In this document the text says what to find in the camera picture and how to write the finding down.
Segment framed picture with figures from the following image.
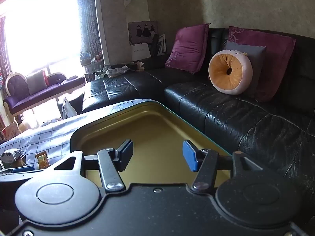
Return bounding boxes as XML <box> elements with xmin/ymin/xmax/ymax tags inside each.
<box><xmin>127</xmin><ymin>20</ymin><xmax>159</xmax><ymax>46</ymax></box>

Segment round orange donut cushion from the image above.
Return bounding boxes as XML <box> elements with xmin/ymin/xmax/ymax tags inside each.
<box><xmin>208</xmin><ymin>50</ymin><xmax>253</xmax><ymax>95</ymax></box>

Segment crumpled tan paper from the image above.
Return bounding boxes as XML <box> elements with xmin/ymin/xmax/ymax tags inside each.
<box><xmin>123</xmin><ymin>61</ymin><xmax>146</xmax><ymax>72</ymax></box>

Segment black leather corner sofa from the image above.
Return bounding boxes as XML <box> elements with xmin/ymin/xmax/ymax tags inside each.
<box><xmin>81</xmin><ymin>27</ymin><xmax>315</xmax><ymax>212</ymax></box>

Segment dark patterned curtain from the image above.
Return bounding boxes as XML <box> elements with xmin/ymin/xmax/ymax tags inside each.
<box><xmin>74</xmin><ymin>0</ymin><xmax>104</xmax><ymax>62</ymax></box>
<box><xmin>0</xmin><ymin>16</ymin><xmax>13</xmax><ymax>84</ymax></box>

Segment white paper bag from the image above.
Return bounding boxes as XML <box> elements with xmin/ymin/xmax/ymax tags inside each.
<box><xmin>130</xmin><ymin>42</ymin><xmax>151</xmax><ymax>61</ymax></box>

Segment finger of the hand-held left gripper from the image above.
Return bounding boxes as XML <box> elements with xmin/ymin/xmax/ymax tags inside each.
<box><xmin>0</xmin><ymin>166</ymin><xmax>35</xmax><ymax>177</ymax></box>

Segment plain magenta cushion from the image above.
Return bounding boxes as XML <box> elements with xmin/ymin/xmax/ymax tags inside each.
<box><xmin>164</xmin><ymin>24</ymin><xmax>209</xmax><ymax>75</ymax></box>

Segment folded plaid cloth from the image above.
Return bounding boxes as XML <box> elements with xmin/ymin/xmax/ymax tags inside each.
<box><xmin>106</xmin><ymin>66</ymin><xmax>128</xmax><ymax>78</ymax></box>

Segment grey cushion on chaise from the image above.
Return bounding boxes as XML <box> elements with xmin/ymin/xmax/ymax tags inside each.
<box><xmin>26</xmin><ymin>70</ymin><xmax>48</xmax><ymax>95</ymax></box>

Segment white slippers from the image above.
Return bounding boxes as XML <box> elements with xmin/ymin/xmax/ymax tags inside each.
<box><xmin>41</xmin><ymin>118</ymin><xmax>62</xmax><ymax>128</ymax></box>

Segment gold metal tin tray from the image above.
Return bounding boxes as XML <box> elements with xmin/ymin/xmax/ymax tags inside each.
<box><xmin>69</xmin><ymin>99</ymin><xmax>233</xmax><ymax>187</ymax></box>

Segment silver snack packet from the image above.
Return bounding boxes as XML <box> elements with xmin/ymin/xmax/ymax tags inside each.
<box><xmin>0</xmin><ymin>148</ymin><xmax>24</xmax><ymax>164</ymax></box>

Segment grey square cushion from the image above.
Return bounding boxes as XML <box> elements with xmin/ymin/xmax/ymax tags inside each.
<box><xmin>223</xmin><ymin>41</ymin><xmax>267</xmax><ymax>98</ymax></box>

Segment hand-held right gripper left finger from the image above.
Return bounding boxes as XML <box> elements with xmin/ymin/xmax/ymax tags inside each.
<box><xmin>53</xmin><ymin>139</ymin><xmax>134</xmax><ymax>193</ymax></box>

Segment pink patterned box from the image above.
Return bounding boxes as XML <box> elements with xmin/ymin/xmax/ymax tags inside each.
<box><xmin>0</xmin><ymin>122</ymin><xmax>19</xmax><ymax>142</ymax></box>

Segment white picture frame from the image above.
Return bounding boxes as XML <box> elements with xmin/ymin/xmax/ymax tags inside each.
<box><xmin>157</xmin><ymin>34</ymin><xmax>167</xmax><ymax>56</ymax></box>

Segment white box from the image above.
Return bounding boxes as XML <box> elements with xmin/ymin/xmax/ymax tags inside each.
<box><xmin>57</xmin><ymin>97</ymin><xmax>78</xmax><ymax>119</ymax></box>

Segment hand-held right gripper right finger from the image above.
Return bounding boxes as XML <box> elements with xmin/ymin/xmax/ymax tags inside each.
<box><xmin>182</xmin><ymin>139</ymin><xmax>264</xmax><ymax>194</ymax></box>

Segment purple chaise longue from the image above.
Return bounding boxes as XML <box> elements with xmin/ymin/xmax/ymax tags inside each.
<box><xmin>3</xmin><ymin>72</ymin><xmax>86</xmax><ymax>116</ymax></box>

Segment magenta cushion with embroidery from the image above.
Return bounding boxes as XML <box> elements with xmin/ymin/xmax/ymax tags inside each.
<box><xmin>228</xmin><ymin>26</ymin><xmax>297</xmax><ymax>102</ymax></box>

